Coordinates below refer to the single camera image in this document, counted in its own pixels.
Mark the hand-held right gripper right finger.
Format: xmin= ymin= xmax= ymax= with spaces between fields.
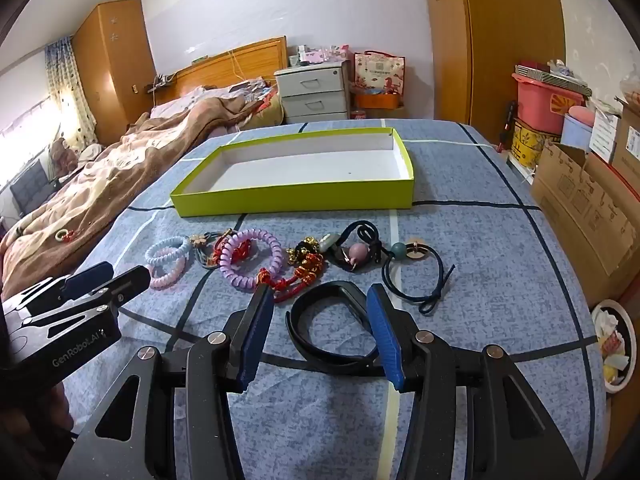
xmin=366 ymin=282 xmax=583 ymax=480

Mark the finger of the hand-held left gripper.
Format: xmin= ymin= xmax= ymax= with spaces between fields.
xmin=19 ymin=266 xmax=151 ymax=334
xmin=1 ymin=261 xmax=116 ymax=312

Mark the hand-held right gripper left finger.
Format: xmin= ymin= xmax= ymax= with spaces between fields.
xmin=65 ymin=285 xmax=275 ymax=480

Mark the pink spiral hair tie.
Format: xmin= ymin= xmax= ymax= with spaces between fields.
xmin=149 ymin=255 xmax=190 ymax=292

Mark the black band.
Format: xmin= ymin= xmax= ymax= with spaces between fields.
xmin=285 ymin=281 xmax=388 ymax=366

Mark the blue spiral hair tie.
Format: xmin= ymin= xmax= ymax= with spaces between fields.
xmin=145 ymin=237 xmax=192 ymax=268

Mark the red gold braided bracelet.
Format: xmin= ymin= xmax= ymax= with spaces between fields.
xmin=256 ymin=254 xmax=326 ymax=304

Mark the grey hair tie gold flower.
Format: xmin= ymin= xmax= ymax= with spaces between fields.
xmin=187 ymin=229 xmax=236 ymax=271

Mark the red cord bracelet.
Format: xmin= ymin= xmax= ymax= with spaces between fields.
xmin=210 ymin=237 xmax=257 ymax=267

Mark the black hair tie pink ball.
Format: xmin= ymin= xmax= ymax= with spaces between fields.
xmin=320 ymin=220 xmax=384 ymax=272

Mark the dark hair tie teal bead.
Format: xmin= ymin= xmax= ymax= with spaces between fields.
xmin=381 ymin=240 xmax=457 ymax=317

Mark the purple spiral hair tie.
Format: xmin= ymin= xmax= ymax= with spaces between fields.
xmin=219 ymin=228 xmax=285 ymax=293

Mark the black gold beaded bracelet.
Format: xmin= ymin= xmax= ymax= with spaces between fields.
xmin=286 ymin=237 xmax=323 ymax=267

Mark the green cardboard box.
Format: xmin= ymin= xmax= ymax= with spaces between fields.
xmin=170 ymin=127 xmax=415 ymax=218

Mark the dark chair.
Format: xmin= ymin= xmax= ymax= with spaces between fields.
xmin=9 ymin=161 xmax=57 ymax=217

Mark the brown blanket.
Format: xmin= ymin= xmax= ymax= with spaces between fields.
xmin=0 ymin=94 xmax=273 ymax=301

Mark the brown teddy bear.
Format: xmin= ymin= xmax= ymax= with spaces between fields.
xmin=47 ymin=137 xmax=82 ymax=175

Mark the blue checked cloth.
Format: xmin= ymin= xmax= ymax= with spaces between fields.
xmin=62 ymin=120 xmax=608 ymax=480

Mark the pink bed sheet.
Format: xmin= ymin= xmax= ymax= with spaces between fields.
xmin=149 ymin=85 xmax=213 ymax=122

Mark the patterned curtain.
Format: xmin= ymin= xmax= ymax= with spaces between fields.
xmin=44 ymin=40 xmax=99 ymax=147

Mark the small wooden wardrobe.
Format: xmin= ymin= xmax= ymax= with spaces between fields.
xmin=72 ymin=0 xmax=157 ymax=132

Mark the white trash bin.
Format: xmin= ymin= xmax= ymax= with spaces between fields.
xmin=590 ymin=300 xmax=637 ymax=394

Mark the large cardboard box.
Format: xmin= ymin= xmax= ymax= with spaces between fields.
xmin=530 ymin=139 xmax=640 ymax=277

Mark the orange box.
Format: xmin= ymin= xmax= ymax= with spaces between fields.
xmin=356 ymin=90 xmax=402 ymax=110

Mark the yellow patterned box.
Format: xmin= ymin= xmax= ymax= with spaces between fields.
xmin=509 ymin=117 xmax=564 ymax=169

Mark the wooden headboard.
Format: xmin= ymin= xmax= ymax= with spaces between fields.
xmin=172 ymin=36 xmax=289 ymax=92

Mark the grey drawer nightstand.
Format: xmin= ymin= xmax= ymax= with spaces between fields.
xmin=274 ymin=57 xmax=351 ymax=124

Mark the red patterned gift bag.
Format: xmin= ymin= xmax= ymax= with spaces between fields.
xmin=353 ymin=50 xmax=406 ymax=99

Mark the lavender box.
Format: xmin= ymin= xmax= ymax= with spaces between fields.
xmin=560 ymin=111 xmax=597 ymax=152

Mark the pink plastic bucket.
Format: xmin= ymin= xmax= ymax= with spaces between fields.
xmin=511 ymin=72 xmax=587 ymax=137

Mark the clutter on nightstand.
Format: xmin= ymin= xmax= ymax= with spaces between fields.
xmin=287 ymin=44 xmax=351 ymax=67

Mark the cardboard box white label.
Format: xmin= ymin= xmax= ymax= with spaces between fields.
xmin=589 ymin=94 xmax=640 ymax=177

